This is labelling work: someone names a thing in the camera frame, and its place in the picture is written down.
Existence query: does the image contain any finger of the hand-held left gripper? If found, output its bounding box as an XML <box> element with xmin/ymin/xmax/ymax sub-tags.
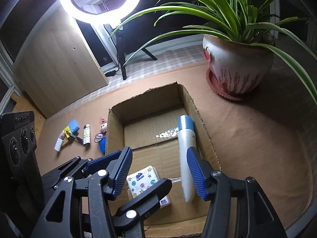
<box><xmin>113</xmin><ymin>178</ymin><xmax>173</xmax><ymax>228</ymax></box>
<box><xmin>41</xmin><ymin>150</ymin><xmax>125</xmax><ymax>191</ymax></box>

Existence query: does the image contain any black pen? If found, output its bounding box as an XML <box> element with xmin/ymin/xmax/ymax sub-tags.
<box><xmin>66</xmin><ymin>132</ymin><xmax>84</xmax><ymax>143</ymax></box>

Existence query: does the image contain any white bottle with blue cap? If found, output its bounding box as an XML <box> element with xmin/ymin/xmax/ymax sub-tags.
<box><xmin>177</xmin><ymin>115</ymin><xmax>197</xmax><ymax>202</ymax></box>

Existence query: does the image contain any small pale bottle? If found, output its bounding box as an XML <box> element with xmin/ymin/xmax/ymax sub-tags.
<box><xmin>54</xmin><ymin>132</ymin><xmax>66</xmax><ymax>152</ymax></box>

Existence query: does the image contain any red pot saucer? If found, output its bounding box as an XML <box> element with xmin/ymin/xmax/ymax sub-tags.
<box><xmin>205</xmin><ymin>68</ymin><xmax>244</xmax><ymax>102</ymax></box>

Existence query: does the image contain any black ring light stand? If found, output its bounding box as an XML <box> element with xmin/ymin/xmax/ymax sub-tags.
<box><xmin>90</xmin><ymin>0</ymin><xmax>158</xmax><ymax>80</ymax></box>

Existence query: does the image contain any white and red flower pot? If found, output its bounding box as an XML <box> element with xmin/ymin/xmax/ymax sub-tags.
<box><xmin>202</xmin><ymin>33</ymin><xmax>275</xmax><ymax>95</ymax></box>

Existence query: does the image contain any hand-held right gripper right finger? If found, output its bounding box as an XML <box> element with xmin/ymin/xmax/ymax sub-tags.
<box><xmin>187</xmin><ymin>147</ymin><xmax>288</xmax><ymax>238</ymax></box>

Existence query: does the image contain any patterned lighter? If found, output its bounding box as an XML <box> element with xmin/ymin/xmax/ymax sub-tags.
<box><xmin>83</xmin><ymin>124</ymin><xmax>91</xmax><ymax>146</ymax></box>

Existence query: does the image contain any checked cloth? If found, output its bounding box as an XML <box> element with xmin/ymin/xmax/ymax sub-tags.
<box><xmin>99</xmin><ymin>40</ymin><xmax>206</xmax><ymax>92</ymax></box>

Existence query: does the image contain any cardboard box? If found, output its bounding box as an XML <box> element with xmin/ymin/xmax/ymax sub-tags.
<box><xmin>105</xmin><ymin>81</ymin><xmax>222</xmax><ymax>237</ymax></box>

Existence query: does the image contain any blue round case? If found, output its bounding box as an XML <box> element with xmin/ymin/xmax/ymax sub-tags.
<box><xmin>98</xmin><ymin>137</ymin><xmax>107</xmax><ymax>155</ymax></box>

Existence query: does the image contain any green spider plant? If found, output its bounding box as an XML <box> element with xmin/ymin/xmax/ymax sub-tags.
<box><xmin>109</xmin><ymin>0</ymin><xmax>317</xmax><ymax>109</ymax></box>

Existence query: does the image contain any light wooden panel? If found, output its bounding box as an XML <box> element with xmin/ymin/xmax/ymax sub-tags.
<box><xmin>13</xmin><ymin>5</ymin><xmax>109</xmax><ymax>118</ymax></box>

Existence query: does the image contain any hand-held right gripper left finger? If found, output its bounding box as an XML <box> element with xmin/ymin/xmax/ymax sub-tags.
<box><xmin>30</xmin><ymin>146</ymin><xmax>134</xmax><ymax>238</ymax></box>

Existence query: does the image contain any patterned tissue pack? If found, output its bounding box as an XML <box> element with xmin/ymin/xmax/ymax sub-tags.
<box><xmin>126</xmin><ymin>165</ymin><xmax>172</xmax><ymax>208</ymax></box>

